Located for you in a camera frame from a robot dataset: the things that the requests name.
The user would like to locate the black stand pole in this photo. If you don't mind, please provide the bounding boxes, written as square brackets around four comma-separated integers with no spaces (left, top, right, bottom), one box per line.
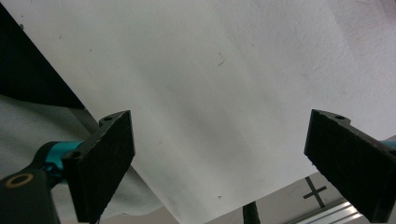
[242,201,262,224]

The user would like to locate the dark curtain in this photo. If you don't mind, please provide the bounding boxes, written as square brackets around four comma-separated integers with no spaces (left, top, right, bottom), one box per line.
[0,3,86,110]

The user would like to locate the aluminium rail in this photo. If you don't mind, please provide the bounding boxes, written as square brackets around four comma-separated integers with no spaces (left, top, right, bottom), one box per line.
[284,199,366,224]

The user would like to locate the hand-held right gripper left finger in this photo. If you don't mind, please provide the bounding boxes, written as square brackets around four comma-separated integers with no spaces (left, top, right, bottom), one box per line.
[62,109,136,224]

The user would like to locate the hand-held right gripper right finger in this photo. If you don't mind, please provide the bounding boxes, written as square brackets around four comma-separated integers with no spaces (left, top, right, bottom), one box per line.
[304,108,396,224]

